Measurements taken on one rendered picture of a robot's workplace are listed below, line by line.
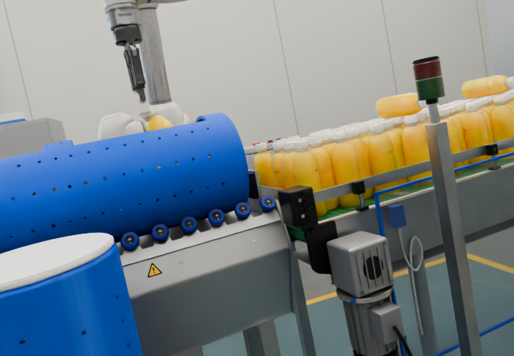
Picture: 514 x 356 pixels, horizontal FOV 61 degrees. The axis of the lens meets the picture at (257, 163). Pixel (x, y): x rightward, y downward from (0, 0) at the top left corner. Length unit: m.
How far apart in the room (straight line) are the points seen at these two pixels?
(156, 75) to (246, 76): 2.42
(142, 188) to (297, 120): 3.32
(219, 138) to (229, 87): 3.02
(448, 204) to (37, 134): 2.27
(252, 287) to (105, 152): 0.52
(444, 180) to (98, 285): 0.82
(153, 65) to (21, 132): 1.21
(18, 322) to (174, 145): 0.56
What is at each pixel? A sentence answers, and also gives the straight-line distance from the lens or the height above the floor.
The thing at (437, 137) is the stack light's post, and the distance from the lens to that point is 1.15.
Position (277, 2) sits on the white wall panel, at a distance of 4.43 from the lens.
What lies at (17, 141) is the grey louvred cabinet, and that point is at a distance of 2.84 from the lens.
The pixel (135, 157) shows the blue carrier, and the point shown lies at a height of 1.16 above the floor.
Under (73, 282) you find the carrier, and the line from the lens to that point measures 0.73.
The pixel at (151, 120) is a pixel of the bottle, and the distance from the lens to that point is 1.25.
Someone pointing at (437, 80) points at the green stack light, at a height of 1.20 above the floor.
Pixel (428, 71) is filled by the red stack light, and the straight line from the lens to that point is 1.14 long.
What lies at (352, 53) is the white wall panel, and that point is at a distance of 4.62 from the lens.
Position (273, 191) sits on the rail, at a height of 0.97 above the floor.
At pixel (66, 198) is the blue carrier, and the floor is 1.10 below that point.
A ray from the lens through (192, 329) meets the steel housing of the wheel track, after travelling 1.23.
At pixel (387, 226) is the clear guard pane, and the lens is 1.20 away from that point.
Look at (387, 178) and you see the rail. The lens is 1.27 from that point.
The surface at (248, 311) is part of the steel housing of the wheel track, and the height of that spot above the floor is 0.68.
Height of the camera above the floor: 1.19
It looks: 5 degrees down
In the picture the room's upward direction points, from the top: 11 degrees counter-clockwise
